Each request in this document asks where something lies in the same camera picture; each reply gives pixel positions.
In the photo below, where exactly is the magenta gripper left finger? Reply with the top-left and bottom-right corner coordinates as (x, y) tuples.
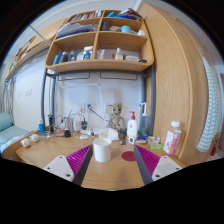
(44, 145), (93, 185)

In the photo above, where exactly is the wooden wall shelf unit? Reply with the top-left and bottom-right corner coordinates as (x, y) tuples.
(45, 10), (154, 73)

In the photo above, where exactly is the white pump lotion bottle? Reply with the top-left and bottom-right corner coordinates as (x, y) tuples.
(127, 111), (137, 139)

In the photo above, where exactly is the wooden Groot figurine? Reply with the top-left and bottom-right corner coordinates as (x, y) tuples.
(109, 103), (126, 133)

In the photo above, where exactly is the light blue bed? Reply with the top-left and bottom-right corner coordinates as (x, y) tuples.
(0, 112), (30, 153)

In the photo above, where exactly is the clear bottle pink label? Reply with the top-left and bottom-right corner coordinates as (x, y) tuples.
(164, 121), (181, 155)

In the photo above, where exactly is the white power strip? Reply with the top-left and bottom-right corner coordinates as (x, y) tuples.
(80, 129), (100, 136)

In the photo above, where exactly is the striped green white towel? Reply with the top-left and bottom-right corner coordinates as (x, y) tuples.
(197, 58), (222, 152)

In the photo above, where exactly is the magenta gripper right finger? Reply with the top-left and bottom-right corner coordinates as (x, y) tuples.
(134, 145), (181, 185)

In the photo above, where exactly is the dark red round coaster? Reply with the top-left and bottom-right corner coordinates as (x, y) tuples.
(121, 151), (135, 162)

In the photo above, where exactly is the stack of papers on shelf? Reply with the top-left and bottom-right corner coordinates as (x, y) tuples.
(56, 23), (98, 37)

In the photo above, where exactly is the teal cup on shelf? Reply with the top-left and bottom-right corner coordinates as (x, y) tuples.
(121, 25), (131, 33)

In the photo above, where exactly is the tall wooden wardrobe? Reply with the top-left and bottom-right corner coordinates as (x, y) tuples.
(139, 3), (209, 166)

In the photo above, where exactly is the blue cylindrical bottle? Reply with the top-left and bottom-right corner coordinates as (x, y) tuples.
(38, 119), (45, 135)

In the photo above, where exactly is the green small packet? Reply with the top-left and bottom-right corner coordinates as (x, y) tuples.
(149, 143), (164, 150)

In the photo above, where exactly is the clear blue spray bottle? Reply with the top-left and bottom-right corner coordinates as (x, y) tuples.
(139, 102), (149, 136)

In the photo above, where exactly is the white tissue box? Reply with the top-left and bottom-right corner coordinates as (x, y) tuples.
(99, 128), (118, 141)

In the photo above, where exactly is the white cylindrical cup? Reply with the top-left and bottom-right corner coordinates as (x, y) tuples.
(93, 138), (111, 162)

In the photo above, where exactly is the grey metal desk frame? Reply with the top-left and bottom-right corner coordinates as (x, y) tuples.
(40, 64), (157, 137)

